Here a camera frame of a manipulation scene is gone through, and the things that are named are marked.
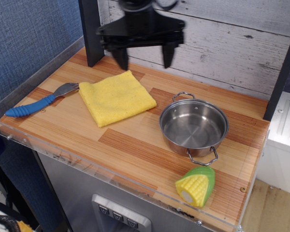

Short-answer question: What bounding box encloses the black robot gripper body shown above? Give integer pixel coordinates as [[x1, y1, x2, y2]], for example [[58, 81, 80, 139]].
[[96, 7, 185, 51]]

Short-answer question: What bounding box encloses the yellow cloth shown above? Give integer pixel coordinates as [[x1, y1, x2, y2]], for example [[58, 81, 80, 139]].
[[79, 70, 157, 128]]

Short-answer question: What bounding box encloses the yellow and black object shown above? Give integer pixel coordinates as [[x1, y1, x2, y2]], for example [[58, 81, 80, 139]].
[[0, 215, 34, 232]]

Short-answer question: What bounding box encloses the black right vertical post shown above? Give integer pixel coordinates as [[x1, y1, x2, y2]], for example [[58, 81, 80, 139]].
[[262, 0, 290, 121]]

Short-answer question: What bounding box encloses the clear acrylic table guard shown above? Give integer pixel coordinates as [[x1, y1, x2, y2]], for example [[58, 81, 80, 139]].
[[0, 114, 269, 232]]

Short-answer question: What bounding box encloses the toy corn cob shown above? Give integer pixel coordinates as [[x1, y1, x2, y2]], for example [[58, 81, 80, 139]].
[[175, 166, 216, 207]]

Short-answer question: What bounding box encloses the stainless steel pot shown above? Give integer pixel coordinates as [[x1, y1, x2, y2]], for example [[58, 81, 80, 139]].
[[159, 92, 229, 166]]

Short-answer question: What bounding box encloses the blue handled metal spork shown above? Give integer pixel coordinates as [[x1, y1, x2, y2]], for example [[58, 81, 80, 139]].
[[5, 83, 79, 117]]

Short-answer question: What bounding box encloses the grey metal side rail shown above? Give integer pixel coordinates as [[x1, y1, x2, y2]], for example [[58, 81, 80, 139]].
[[0, 36, 85, 118]]

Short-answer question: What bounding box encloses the silver button control panel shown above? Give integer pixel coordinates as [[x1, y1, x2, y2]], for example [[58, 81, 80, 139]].
[[91, 194, 152, 232]]

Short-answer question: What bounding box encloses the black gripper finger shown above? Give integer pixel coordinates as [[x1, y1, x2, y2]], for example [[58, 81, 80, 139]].
[[111, 48, 129, 70], [162, 43, 175, 69]]

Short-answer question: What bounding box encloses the black left vertical post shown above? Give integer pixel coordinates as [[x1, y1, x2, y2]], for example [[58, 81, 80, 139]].
[[78, 0, 104, 67]]

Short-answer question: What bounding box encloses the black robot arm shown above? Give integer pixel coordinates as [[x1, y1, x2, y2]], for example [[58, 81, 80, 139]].
[[96, 0, 185, 70]]

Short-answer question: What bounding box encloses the white cabinet at right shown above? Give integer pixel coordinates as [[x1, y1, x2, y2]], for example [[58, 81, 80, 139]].
[[256, 92, 290, 193]]

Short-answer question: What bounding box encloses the black vertical post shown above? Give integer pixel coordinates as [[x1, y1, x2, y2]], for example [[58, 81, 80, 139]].
[[262, 0, 290, 121], [78, 0, 104, 67]]

